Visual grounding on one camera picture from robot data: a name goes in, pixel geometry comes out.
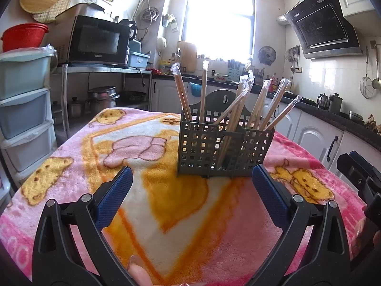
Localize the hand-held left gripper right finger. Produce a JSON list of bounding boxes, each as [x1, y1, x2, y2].
[[251, 164, 352, 286]]

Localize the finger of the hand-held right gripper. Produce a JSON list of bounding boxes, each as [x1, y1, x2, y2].
[[350, 151, 381, 185], [336, 153, 371, 198]]

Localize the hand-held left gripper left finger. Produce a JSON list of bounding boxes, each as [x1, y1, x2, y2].
[[32, 166, 134, 286]]

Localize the dark green utensil holder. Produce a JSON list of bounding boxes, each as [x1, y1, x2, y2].
[[176, 89, 275, 179]]

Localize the bunch of chopsticks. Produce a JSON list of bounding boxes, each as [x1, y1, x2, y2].
[[170, 60, 301, 167]]

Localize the person's left hand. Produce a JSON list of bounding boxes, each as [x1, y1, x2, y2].
[[127, 255, 154, 286]]

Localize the brown ginger pile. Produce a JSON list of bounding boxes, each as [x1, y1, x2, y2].
[[364, 114, 381, 133]]

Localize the pink cartoon printed blanket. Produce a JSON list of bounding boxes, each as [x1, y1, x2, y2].
[[0, 107, 381, 286]]

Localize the steel kettle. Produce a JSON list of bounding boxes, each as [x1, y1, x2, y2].
[[328, 93, 343, 114]]

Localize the steel ladle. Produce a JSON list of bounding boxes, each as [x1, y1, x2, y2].
[[371, 43, 381, 90]]

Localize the small steel pot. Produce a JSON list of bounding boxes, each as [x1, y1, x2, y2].
[[69, 97, 84, 118]]

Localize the black wok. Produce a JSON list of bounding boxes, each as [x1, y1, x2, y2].
[[120, 91, 147, 103]]

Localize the row of condiment bottles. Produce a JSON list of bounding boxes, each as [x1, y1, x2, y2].
[[268, 73, 294, 93]]

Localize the blue hanging plastic bin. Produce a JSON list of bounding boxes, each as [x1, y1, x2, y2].
[[190, 82, 209, 97]]

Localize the pale blue knife holder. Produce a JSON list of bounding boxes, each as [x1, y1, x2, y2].
[[228, 60, 243, 81]]

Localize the steel kitchen table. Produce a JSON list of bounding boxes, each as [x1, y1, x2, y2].
[[50, 64, 152, 143]]

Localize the hanging small kitchen tools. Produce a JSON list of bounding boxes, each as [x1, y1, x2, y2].
[[287, 45, 301, 72]]

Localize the pale blue plastic drawer unit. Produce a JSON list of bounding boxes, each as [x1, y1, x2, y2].
[[0, 46, 57, 182]]

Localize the blue-grey dish bin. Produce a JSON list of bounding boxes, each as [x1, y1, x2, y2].
[[129, 51, 151, 68]]

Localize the black range hood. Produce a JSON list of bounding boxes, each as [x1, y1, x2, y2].
[[283, 0, 364, 59]]

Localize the black microwave oven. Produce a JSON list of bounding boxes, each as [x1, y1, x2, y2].
[[66, 15, 132, 66]]

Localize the wooden cutting board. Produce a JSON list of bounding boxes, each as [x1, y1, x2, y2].
[[177, 41, 197, 72]]

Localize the kitchen window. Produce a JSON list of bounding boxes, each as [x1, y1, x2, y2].
[[180, 0, 256, 60]]

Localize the red plastic basin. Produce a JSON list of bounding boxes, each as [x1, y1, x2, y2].
[[1, 23, 49, 52]]

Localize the round bamboo mat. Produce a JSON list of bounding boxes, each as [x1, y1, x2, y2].
[[33, 0, 73, 24]]

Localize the wire skimmer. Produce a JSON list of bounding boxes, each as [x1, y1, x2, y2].
[[360, 46, 374, 99]]

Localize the grey wall fan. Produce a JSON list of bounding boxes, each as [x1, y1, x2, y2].
[[258, 46, 277, 65]]

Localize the wall-mounted utensil caddy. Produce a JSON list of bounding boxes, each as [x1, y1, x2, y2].
[[162, 14, 179, 32]]

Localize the coiled grey hose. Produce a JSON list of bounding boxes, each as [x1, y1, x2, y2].
[[140, 7, 160, 21]]

